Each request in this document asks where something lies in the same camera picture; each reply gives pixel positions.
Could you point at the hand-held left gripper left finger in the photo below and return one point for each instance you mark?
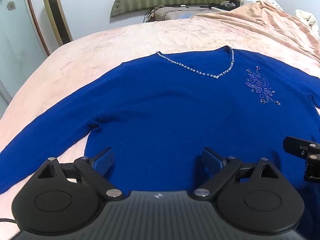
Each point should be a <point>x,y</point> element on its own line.
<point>104,162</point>

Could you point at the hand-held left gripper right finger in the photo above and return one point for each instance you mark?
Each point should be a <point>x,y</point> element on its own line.
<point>213,162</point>

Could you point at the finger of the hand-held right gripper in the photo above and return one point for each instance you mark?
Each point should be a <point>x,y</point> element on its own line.
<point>297,148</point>

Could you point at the blue beaded v-neck sweater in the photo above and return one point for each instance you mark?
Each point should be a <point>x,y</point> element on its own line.
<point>162,105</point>

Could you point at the dark clothes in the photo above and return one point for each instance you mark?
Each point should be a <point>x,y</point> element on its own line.
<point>225,5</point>

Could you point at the pink floral blanket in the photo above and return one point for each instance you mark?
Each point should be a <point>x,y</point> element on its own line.
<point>100,45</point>

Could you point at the brown grey pillow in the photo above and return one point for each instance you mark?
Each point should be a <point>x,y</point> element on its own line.
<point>172,12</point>

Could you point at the gold tower fan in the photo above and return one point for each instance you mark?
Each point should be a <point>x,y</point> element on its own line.
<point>56,12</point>

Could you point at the frosted glass door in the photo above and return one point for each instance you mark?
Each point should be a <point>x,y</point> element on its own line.
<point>15,30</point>

